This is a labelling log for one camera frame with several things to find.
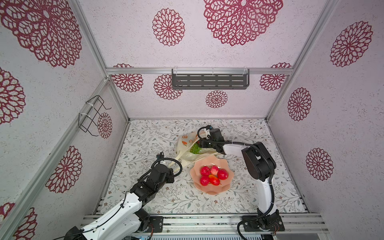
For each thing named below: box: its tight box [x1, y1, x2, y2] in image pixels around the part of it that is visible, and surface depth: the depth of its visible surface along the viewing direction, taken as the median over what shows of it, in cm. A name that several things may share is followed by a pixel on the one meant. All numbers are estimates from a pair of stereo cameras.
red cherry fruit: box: [217, 168, 229, 180], surface depth 87 cm
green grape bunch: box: [190, 142, 202, 154], surface depth 102 cm
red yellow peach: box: [210, 165, 219, 176], surface depth 89 cm
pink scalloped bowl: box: [190, 155, 234, 196], surface depth 88 cm
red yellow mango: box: [209, 174, 221, 186], surface depth 86 cm
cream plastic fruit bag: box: [169, 130, 220, 171], surface depth 89 cm
